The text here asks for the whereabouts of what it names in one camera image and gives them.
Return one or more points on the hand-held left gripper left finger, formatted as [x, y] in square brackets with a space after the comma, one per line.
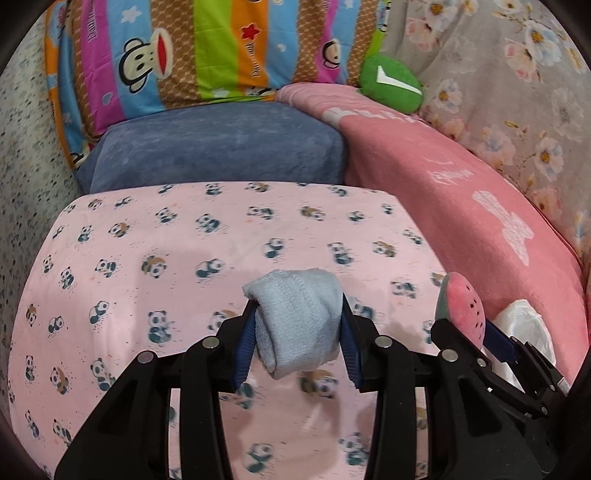
[246, 344]

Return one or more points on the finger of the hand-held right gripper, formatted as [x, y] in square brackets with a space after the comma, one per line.
[455, 341]
[503, 346]

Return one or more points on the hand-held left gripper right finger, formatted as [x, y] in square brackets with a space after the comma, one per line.
[353, 357]

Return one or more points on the white plastic bag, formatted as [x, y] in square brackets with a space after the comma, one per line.
[526, 323]

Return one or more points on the pink watermelon plush toy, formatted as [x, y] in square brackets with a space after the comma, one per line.
[464, 304]

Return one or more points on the light blue sock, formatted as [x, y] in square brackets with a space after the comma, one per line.
[295, 318]

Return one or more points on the pink panda print cloth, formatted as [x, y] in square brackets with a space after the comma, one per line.
[138, 240]

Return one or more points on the pink blanket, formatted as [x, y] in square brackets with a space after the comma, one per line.
[438, 184]

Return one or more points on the blue velvet cushion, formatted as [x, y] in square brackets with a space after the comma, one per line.
[221, 143]

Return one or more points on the green plush toy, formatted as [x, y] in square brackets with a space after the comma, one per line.
[383, 85]

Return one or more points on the floral printed cloth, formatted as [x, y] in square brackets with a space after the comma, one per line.
[498, 69]

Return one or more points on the striped monkey print pillow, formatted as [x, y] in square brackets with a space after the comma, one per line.
[184, 55]

